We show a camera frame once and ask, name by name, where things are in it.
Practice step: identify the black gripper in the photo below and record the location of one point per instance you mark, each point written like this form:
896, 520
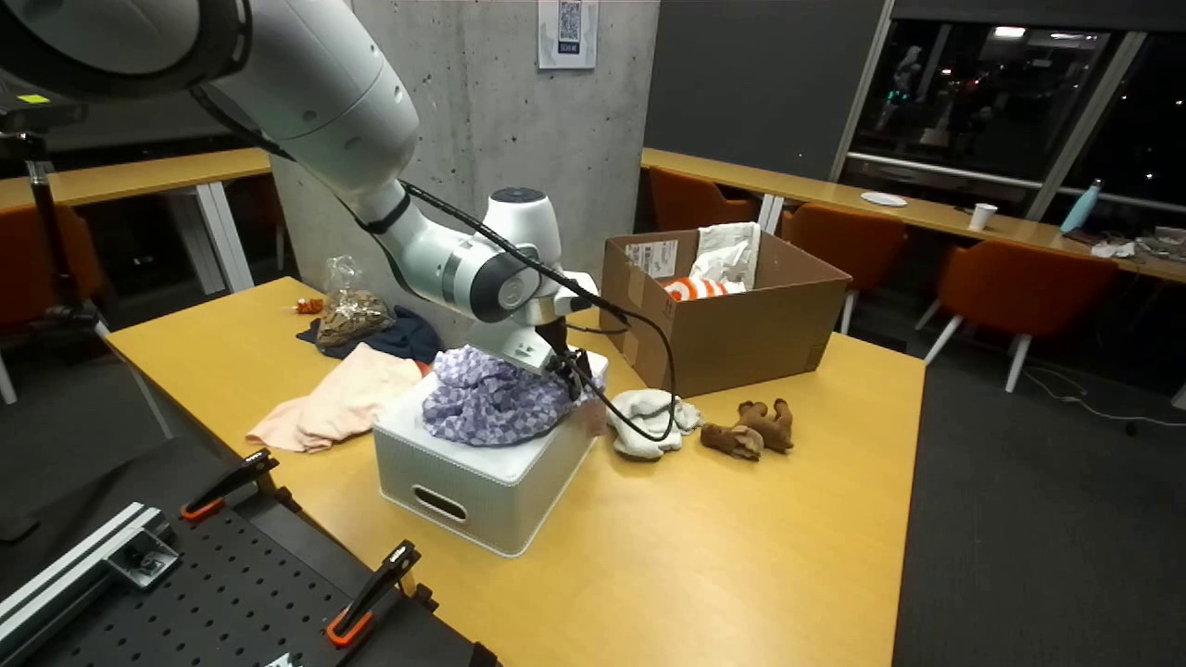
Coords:
562, 340

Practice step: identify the checked blue shirt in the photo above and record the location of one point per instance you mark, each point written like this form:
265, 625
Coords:
488, 402

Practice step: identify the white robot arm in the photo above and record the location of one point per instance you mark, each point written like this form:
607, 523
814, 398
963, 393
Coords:
319, 87

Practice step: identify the white crumpled cloth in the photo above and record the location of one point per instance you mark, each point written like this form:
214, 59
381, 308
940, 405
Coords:
644, 410

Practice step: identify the white plastic box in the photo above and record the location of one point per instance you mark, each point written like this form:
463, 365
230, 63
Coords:
494, 482

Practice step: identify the orange white striped item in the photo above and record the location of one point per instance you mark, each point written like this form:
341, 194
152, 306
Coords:
692, 290

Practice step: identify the brown cardboard box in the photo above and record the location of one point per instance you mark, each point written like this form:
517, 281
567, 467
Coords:
755, 335

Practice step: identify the dark blue cloth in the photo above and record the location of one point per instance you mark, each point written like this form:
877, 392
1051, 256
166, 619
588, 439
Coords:
400, 335

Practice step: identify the white plastic bag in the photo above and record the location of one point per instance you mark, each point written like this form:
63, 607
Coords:
728, 262

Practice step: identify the brown plush toy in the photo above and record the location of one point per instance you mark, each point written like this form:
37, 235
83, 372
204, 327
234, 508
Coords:
764, 427

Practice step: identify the orange chair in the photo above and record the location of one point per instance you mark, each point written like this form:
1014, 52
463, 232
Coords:
1021, 290
699, 203
37, 266
854, 242

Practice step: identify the clear bag with brown contents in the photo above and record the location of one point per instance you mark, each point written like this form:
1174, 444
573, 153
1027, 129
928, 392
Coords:
351, 316

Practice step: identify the pink cloth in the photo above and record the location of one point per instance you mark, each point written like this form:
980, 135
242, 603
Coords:
335, 402

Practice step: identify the small orange object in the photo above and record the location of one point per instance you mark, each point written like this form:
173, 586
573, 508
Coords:
310, 306

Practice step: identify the black clamp with orange tips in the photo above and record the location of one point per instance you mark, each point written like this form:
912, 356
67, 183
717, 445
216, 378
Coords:
229, 488
373, 597

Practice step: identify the white plate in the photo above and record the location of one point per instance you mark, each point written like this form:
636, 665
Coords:
882, 198

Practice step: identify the long wooden counter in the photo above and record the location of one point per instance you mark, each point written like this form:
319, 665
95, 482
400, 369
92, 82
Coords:
940, 221

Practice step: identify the black perforated base board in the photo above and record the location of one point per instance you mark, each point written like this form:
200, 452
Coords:
225, 607

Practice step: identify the white paper cup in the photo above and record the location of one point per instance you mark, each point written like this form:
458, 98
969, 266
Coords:
985, 215

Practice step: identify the wooden table with white legs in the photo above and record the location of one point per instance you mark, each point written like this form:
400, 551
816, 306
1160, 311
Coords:
135, 174

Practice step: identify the teal water bottle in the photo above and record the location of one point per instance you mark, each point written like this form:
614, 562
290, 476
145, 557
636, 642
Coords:
1079, 208

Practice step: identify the desk clutter pile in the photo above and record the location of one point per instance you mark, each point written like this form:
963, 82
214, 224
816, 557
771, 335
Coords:
1117, 246

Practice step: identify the white wall poster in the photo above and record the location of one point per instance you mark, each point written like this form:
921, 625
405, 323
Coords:
567, 30

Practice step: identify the white window frame post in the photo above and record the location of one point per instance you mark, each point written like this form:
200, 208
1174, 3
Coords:
866, 87
1086, 115

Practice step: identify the aluminium profile rail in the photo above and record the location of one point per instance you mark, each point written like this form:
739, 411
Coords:
77, 570

